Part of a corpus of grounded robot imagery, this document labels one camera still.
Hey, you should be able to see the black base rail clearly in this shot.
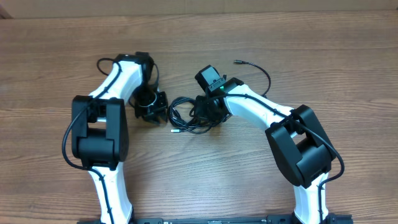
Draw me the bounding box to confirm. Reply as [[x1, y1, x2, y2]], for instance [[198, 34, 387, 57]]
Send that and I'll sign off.
[[77, 213, 354, 224]]

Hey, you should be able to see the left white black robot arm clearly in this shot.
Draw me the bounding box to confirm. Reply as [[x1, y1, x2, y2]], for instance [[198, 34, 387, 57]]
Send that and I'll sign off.
[[61, 52, 168, 223]]

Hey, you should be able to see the black cable bundle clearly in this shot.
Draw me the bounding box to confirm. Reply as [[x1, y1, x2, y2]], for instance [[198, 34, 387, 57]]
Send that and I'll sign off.
[[167, 60, 272, 135]]

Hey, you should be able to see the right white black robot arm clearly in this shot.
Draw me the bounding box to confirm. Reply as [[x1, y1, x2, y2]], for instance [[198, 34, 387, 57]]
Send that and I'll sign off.
[[193, 65, 353, 223]]

